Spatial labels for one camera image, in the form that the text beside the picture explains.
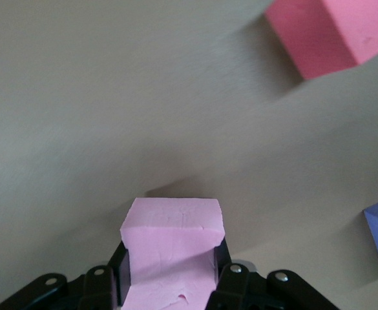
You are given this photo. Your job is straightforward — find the pink foam cube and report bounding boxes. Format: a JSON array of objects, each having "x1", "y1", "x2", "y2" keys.
[{"x1": 120, "y1": 197, "x2": 225, "y2": 310}]

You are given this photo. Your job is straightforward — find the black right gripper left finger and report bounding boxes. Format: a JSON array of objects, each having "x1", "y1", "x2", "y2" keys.
[{"x1": 0, "y1": 241, "x2": 131, "y2": 310}]

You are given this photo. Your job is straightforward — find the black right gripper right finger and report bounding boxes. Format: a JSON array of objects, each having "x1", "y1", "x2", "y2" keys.
[{"x1": 204, "y1": 238, "x2": 339, "y2": 310}]

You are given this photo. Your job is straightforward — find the red foam cube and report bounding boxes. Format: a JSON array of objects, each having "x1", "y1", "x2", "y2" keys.
[{"x1": 264, "y1": 0, "x2": 378, "y2": 81}]

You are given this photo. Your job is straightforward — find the brown table cover sheet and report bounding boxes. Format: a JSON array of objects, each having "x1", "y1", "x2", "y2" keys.
[{"x1": 0, "y1": 0, "x2": 378, "y2": 310}]

